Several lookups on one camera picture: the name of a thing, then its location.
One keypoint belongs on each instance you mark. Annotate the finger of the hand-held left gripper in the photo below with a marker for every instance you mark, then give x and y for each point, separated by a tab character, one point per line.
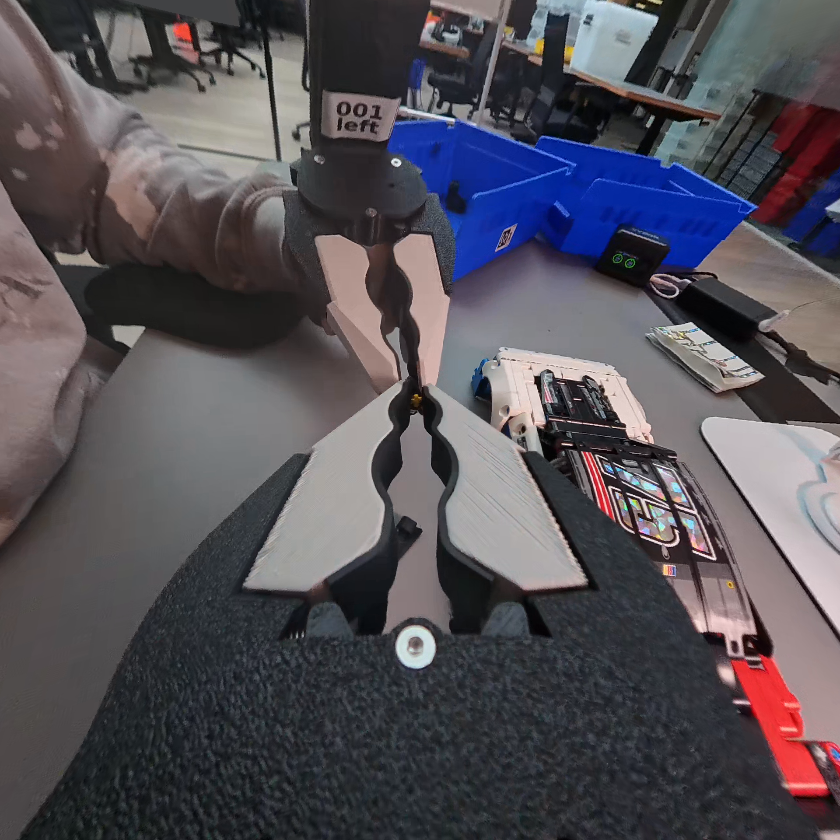
348	295
426	295

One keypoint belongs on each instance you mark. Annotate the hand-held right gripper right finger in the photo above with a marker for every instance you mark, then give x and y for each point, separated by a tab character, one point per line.
505	518

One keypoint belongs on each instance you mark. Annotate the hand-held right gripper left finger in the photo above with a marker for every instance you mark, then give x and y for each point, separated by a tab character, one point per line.
315	518

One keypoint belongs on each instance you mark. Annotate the person's left forearm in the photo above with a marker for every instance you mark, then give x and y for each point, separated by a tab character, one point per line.
216	223

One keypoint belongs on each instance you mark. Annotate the grey desk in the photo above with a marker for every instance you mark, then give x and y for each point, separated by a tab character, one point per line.
197	426

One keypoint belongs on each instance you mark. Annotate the wooden office desk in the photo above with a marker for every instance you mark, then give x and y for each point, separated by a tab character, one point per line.
643	95

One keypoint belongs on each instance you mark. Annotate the small black brick piece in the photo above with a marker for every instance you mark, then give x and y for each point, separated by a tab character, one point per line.
408	528

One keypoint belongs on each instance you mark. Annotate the small black part in bin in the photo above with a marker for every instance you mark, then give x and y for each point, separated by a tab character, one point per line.
456	197

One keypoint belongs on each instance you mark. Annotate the blue plastic bin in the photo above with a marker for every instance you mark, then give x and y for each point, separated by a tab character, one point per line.
656	203
499	203

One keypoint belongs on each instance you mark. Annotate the black office chair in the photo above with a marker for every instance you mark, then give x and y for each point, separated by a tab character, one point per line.
459	79
233	46
558	98
170	65

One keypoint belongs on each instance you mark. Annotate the toy brick race car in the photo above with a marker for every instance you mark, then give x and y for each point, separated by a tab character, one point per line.
656	499

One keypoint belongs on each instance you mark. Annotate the white pole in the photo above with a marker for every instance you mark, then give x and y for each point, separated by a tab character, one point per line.
492	59

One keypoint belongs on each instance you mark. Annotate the black power bank green display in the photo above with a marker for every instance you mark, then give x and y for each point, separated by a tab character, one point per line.
630	256

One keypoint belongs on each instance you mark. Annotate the orange cone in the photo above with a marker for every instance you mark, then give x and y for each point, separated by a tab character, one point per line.
185	39

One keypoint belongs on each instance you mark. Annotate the white mat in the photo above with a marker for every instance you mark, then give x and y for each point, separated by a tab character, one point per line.
754	472

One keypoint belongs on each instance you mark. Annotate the folded paper booklet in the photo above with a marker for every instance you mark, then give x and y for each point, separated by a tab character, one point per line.
709	358

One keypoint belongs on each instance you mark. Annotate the white storage box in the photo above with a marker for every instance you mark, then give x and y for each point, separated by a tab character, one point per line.
610	39

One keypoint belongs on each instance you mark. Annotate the black power adapter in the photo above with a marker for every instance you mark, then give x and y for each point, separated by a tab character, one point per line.
722	305

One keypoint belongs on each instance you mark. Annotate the person's grey hoodie torso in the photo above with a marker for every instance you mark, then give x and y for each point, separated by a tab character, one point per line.
33	361

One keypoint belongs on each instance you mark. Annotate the red and blue crate stack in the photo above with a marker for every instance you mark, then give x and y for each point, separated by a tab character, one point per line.
800	170

